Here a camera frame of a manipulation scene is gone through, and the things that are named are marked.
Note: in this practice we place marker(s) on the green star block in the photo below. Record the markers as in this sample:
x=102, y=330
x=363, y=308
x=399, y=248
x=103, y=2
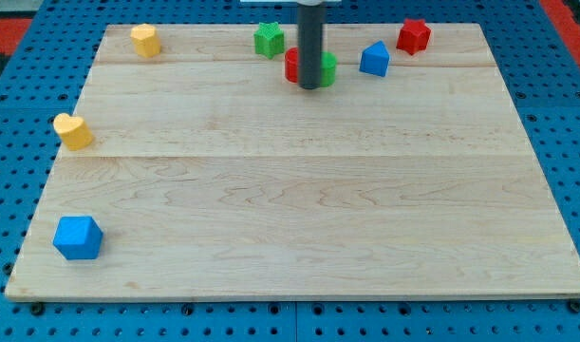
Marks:
x=269, y=40

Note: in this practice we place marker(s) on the blue triangle block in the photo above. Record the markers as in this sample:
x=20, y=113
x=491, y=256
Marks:
x=375, y=59

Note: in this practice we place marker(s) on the red star block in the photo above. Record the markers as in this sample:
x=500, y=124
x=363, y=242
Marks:
x=414, y=36

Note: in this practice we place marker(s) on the light wooden board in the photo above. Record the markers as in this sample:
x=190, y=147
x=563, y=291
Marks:
x=213, y=178

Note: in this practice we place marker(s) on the red cylinder block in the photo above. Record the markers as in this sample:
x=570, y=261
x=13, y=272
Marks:
x=291, y=64

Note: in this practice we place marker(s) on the green cylinder block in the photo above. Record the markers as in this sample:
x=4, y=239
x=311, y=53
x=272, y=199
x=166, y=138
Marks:
x=328, y=69

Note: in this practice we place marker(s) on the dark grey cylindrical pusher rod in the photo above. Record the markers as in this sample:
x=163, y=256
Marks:
x=311, y=15

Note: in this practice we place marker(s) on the yellow heart block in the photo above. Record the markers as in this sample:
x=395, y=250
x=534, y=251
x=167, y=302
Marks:
x=73, y=131

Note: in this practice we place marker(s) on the blue cube block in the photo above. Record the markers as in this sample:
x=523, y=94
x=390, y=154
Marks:
x=78, y=238

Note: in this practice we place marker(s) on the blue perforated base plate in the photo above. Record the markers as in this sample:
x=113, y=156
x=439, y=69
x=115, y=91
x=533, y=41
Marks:
x=46, y=74

